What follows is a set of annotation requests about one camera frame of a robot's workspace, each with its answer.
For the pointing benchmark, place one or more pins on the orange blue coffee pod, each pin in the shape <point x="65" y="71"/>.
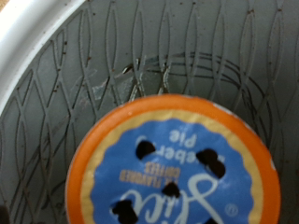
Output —
<point x="174" y="174"/>

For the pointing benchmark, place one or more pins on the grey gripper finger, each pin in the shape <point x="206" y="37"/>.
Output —
<point x="3" y="216"/>

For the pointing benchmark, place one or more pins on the white two-tier turntable stand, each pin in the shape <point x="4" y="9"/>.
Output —
<point x="187" y="46"/>

